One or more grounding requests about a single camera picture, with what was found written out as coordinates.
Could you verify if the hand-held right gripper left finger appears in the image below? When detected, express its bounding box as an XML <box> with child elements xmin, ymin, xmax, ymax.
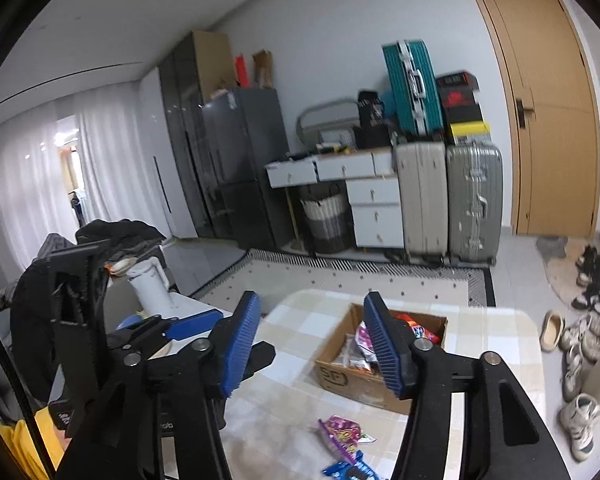
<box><xmin>55</xmin><ymin>291</ymin><xmax>263</xmax><ymax>480</ymax></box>

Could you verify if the yellow black box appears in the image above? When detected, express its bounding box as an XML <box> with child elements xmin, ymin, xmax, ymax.
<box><xmin>447</xmin><ymin>122</ymin><xmax>492</xmax><ymax>146</ymax></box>

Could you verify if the purple white snack packet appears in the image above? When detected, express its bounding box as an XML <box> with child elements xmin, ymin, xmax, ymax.
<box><xmin>355</xmin><ymin>321</ymin><xmax>378</xmax><ymax>361</ymax></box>
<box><xmin>317</xmin><ymin>415</ymin><xmax>377</xmax><ymax>465</ymax></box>

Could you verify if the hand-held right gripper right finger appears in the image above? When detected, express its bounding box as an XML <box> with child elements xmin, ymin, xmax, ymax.
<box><xmin>363</xmin><ymin>291</ymin><xmax>571</xmax><ymax>480</ymax></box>

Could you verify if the red cookie packet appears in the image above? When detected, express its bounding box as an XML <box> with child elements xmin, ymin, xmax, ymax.
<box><xmin>395</xmin><ymin>314</ymin><xmax>441</xmax><ymax>345</ymax></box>

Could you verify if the woven laundry basket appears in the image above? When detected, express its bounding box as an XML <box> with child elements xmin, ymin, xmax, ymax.
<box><xmin>299</xmin><ymin>182</ymin><xmax>353</xmax><ymax>255</ymax></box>

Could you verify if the blue cookie packet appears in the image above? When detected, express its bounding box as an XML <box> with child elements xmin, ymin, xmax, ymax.
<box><xmin>322</xmin><ymin>450</ymin><xmax>381</xmax><ymax>480</ymax></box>

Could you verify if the black jacket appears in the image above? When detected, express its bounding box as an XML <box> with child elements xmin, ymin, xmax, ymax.
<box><xmin>10</xmin><ymin>219</ymin><xmax>167</xmax><ymax>401</ymax></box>

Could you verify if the small brown carton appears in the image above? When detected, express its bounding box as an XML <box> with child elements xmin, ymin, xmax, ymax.
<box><xmin>252</xmin><ymin>50</ymin><xmax>275</xmax><ymax>88</ymax></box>

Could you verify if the white sheer curtain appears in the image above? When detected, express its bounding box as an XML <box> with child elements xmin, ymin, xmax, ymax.
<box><xmin>0</xmin><ymin>95</ymin><xmax>96</xmax><ymax>271</ymax></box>

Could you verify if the pile of worn sneakers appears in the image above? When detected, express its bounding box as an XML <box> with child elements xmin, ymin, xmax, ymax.
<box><xmin>557</xmin><ymin>242</ymin><xmax>600</xmax><ymax>463</ymax></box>

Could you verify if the checkered tablecloth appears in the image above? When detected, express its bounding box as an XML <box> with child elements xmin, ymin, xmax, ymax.
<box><xmin>215</xmin><ymin>287</ymin><xmax>546</xmax><ymax>480</ymax></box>

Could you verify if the person's left forearm yellow sleeve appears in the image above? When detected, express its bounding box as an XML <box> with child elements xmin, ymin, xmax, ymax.
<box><xmin>0</xmin><ymin>407</ymin><xmax>66</xmax><ymax>480</ymax></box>

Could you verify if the red folded item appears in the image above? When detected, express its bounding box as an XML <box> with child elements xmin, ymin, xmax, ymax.
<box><xmin>234</xmin><ymin>54</ymin><xmax>251</xmax><ymax>88</ymax></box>

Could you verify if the beige hard-shell suitcase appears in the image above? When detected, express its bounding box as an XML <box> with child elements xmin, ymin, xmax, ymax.
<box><xmin>395</xmin><ymin>141</ymin><xmax>451</xmax><ymax>261</ymax></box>

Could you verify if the patterned floor rug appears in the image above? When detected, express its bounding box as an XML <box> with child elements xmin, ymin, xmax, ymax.
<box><xmin>190</xmin><ymin>250</ymin><xmax>496</xmax><ymax>311</ymax></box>

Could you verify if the dark grey fridge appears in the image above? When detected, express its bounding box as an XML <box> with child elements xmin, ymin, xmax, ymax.
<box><xmin>200</xmin><ymin>87</ymin><xmax>298</xmax><ymax>251</ymax></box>

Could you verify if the white jug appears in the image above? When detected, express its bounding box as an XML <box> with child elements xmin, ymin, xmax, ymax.
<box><xmin>127</xmin><ymin>257</ymin><xmax>181</xmax><ymax>318</ymax></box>

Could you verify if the white drawer desk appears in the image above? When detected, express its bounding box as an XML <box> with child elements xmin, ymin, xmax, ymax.
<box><xmin>266</xmin><ymin>150</ymin><xmax>403</xmax><ymax>251</ymax></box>

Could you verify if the grey foil snack packet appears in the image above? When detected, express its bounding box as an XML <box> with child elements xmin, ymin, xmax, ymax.
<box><xmin>332</xmin><ymin>335</ymin><xmax>376</xmax><ymax>373</ymax></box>

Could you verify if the black bag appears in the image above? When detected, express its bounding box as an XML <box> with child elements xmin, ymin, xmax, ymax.
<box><xmin>355</xmin><ymin>90</ymin><xmax>393</xmax><ymax>150</ymax></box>

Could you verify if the grey framed mirror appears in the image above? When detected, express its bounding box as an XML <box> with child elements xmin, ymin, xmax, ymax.
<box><xmin>296</xmin><ymin>100</ymin><xmax>361</xmax><ymax>148</ymax></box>

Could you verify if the grey round doormat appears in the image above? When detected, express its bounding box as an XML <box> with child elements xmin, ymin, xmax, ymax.
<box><xmin>535</xmin><ymin>235</ymin><xmax>596</xmax><ymax>311</ymax></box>

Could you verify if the wooden door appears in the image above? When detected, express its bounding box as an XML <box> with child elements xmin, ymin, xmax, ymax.
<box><xmin>462</xmin><ymin>0</ymin><xmax>600</xmax><ymax>238</ymax></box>

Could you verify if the teal hard-shell suitcase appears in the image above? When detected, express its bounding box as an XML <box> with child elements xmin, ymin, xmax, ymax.
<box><xmin>382</xmin><ymin>39</ymin><xmax>446</xmax><ymax>136</ymax></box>

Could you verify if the brown cardboard box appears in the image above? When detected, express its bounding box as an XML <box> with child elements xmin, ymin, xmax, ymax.
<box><xmin>314</xmin><ymin>302</ymin><xmax>448</xmax><ymax>416</ymax></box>

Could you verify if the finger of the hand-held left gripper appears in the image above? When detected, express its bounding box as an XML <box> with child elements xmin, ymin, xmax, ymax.
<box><xmin>239</xmin><ymin>341</ymin><xmax>277</xmax><ymax>382</ymax></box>
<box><xmin>107</xmin><ymin>309</ymin><xmax>233</xmax><ymax>356</ymax></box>

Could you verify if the grey hard-shell suitcase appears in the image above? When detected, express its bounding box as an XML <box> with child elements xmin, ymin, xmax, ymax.
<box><xmin>446</xmin><ymin>141</ymin><xmax>504</xmax><ymax>267</ymax></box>

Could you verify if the beige slipper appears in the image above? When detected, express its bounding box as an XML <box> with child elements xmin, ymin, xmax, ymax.
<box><xmin>539</xmin><ymin>310</ymin><xmax>566</xmax><ymax>352</ymax></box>

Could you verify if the black red shoe box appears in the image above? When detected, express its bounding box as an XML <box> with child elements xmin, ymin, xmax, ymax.
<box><xmin>435</xmin><ymin>72</ymin><xmax>481</xmax><ymax>108</ymax></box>

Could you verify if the tall dark cabinet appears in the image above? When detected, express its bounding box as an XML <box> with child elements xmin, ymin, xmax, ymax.
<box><xmin>157</xmin><ymin>30</ymin><xmax>233</xmax><ymax>241</ymax></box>

